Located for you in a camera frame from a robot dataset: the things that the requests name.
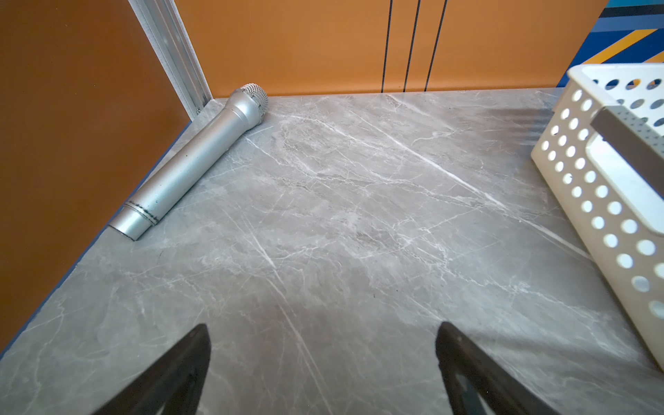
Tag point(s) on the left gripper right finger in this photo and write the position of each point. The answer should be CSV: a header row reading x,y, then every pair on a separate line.
x,y
475,383

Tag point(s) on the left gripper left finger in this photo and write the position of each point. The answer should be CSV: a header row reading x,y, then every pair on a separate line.
x,y
173,384

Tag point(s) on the white perforated plastic basket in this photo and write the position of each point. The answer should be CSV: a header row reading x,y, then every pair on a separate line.
x,y
601,154

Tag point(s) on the silver microphone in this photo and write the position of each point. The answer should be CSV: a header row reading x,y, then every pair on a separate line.
x,y
244,110

